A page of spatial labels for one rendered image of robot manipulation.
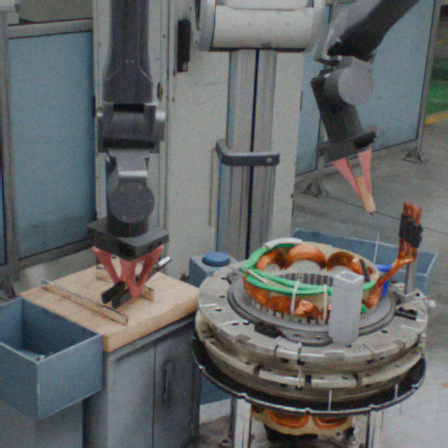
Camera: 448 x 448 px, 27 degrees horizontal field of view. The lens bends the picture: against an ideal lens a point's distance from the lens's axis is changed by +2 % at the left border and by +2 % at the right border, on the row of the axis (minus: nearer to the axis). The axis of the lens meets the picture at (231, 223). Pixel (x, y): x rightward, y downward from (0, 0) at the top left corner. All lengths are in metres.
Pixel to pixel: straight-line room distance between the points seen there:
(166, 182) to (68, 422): 2.32
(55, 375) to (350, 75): 0.61
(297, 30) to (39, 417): 0.79
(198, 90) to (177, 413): 2.23
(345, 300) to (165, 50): 2.35
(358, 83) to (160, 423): 0.59
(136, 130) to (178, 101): 2.28
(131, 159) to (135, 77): 0.10
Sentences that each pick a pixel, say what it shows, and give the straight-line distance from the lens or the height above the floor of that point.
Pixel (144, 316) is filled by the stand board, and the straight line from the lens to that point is 1.30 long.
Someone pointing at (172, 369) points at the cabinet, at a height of 0.96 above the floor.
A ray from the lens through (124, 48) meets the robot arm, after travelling 1.15.
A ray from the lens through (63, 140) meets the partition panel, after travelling 3.84.
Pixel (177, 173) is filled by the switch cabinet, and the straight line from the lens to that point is 3.55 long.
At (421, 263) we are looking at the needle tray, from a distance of 1.61.
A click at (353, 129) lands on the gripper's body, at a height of 1.28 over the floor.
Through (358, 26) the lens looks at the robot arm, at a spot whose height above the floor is 1.44.
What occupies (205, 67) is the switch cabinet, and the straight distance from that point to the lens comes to 3.55.
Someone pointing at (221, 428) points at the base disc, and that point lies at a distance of 1.55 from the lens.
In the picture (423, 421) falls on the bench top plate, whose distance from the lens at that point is 1.67.
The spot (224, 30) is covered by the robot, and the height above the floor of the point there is 1.40.
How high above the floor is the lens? 1.65
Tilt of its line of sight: 21 degrees down
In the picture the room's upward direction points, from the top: 3 degrees clockwise
